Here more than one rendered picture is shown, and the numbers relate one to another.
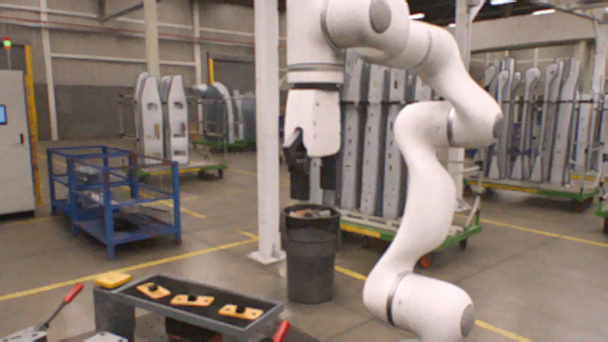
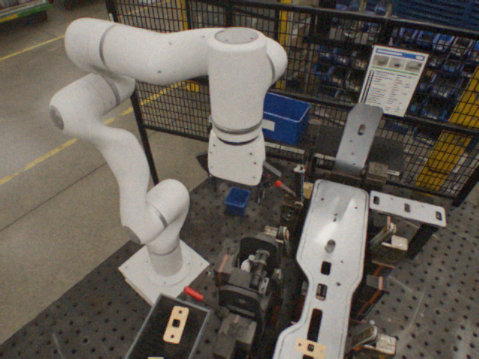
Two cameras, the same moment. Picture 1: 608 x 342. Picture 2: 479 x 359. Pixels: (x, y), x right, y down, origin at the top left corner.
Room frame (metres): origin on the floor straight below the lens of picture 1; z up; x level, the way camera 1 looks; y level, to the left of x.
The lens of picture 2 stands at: (0.77, 0.42, 1.93)
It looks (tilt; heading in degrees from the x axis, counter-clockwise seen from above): 46 degrees down; 260
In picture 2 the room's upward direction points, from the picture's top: straight up
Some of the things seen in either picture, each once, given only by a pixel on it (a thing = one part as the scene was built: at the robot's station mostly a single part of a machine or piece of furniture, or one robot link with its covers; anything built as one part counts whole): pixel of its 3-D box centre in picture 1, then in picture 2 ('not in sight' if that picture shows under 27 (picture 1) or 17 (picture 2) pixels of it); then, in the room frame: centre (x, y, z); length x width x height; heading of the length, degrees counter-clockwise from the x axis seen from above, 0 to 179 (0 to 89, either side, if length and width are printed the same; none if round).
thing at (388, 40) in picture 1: (379, 32); (193, 57); (0.76, -0.12, 1.69); 0.30 x 0.16 x 0.09; 137
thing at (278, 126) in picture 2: not in sight; (272, 115); (0.41, -0.76, 1.10); 0.30 x 0.17 x 0.13; 143
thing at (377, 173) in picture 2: not in sight; (365, 197); (0.06, -0.38, 0.88); 0.08 x 0.08 x 0.36; 61
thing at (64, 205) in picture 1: (90, 183); not in sight; (6.34, 2.99, 0.48); 1.20 x 0.80 x 0.95; 39
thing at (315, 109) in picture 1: (314, 119); (237, 150); (0.70, -0.01, 1.55); 0.10 x 0.07 x 0.11; 151
